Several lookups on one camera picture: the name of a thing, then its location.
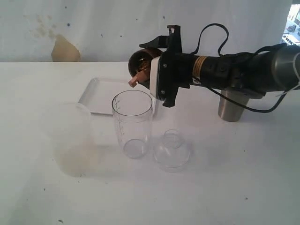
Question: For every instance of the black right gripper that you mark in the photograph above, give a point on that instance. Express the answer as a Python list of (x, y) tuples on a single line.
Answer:
[(170, 78)]

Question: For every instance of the brown wooden cup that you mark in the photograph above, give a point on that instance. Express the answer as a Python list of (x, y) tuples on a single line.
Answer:
[(139, 62)]

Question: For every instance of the wooden pieces and coins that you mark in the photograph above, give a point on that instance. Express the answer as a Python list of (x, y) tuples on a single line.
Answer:
[(137, 79)]

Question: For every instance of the stainless steel cup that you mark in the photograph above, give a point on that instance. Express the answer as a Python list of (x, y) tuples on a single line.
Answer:
[(229, 111)]

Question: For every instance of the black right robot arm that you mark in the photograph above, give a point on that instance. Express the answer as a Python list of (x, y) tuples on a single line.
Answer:
[(269, 69)]

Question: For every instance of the clear plastic shaker body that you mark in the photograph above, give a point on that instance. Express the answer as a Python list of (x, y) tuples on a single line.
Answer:
[(134, 134)]

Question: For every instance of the clear plastic shaker lid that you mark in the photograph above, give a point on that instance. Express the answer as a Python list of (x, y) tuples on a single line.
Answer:
[(171, 152)]

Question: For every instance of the silver metal tray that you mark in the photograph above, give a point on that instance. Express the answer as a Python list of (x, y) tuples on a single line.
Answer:
[(109, 96)]

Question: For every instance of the translucent plastic cup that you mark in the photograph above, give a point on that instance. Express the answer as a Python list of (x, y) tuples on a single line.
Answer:
[(68, 126)]

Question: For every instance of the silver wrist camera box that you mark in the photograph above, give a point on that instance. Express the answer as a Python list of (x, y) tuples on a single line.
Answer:
[(154, 66)]

